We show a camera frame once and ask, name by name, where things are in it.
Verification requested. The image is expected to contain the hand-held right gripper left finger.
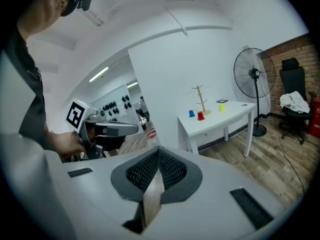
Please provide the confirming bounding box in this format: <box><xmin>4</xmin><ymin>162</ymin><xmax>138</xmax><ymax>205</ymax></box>
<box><xmin>63</xmin><ymin>145</ymin><xmax>160</xmax><ymax>240</ymax></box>

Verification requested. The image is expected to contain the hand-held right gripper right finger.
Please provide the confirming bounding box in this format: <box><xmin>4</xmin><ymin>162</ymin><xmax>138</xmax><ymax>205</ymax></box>
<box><xmin>146</xmin><ymin>145</ymin><xmax>283</xmax><ymax>240</ymax></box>

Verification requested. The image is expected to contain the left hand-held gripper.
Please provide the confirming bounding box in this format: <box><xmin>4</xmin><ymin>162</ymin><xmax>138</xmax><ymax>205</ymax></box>
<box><xmin>66</xmin><ymin>98</ymin><xmax>140</xmax><ymax>160</ymax></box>

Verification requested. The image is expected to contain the wooden cup tree stand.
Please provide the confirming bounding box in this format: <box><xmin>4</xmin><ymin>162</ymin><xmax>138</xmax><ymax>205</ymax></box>
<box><xmin>191</xmin><ymin>84</ymin><xmax>212</xmax><ymax>116</ymax></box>

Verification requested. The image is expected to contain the person's left forearm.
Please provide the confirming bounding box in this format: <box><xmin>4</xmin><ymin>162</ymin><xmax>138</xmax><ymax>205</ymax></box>
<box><xmin>44</xmin><ymin>127</ymin><xmax>68</xmax><ymax>159</ymax></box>

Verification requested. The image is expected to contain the person's left hand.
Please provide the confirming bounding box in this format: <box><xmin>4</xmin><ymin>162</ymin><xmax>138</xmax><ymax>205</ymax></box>
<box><xmin>59</xmin><ymin>131</ymin><xmax>87</xmax><ymax>160</ymax></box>

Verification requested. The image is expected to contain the group of black hanging objects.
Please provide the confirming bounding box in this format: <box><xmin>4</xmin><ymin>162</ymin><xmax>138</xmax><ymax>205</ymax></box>
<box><xmin>102</xmin><ymin>95</ymin><xmax>133</xmax><ymax>117</ymax></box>

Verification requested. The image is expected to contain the white ceiling light fixture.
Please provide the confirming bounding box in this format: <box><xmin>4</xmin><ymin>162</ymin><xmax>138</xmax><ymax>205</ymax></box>
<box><xmin>79</xmin><ymin>8</ymin><xmax>105</xmax><ymax>27</ymax></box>

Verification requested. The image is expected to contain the white crumpled cloth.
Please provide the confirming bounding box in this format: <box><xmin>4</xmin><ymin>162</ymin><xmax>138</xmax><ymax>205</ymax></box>
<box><xmin>279</xmin><ymin>90</ymin><xmax>311</xmax><ymax>114</ymax></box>

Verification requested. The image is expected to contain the black standing fan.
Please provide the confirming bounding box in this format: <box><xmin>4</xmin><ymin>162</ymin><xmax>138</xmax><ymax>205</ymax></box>
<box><xmin>233</xmin><ymin>47</ymin><xmax>277</xmax><ymax>137</ymax></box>

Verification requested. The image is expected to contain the red box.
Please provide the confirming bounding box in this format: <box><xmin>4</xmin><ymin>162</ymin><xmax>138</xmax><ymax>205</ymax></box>
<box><xmin>309</xmin><ymin>96</ymin><xmax>320</xmax><ymax>138</ymax></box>

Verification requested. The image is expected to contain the black office chair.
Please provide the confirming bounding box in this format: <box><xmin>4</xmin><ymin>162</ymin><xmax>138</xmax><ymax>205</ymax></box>
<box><xmin>278</xmin><ymin>57</ymin><xmax>315</xmax><ymax>145</ymax></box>

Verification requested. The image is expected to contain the person's head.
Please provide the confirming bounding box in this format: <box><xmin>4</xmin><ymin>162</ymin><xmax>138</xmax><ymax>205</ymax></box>
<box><xmin>16</xmin><ymin>0</ymin><xmax>69</xmax><ymax>43</ymax></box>

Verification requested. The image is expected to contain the thin black floor cable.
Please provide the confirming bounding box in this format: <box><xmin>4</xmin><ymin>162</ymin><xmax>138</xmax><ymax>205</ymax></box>
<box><xmin>278</xmin><ymin>133</ymin><xmax>306</xmax><ymax>195</ymax></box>

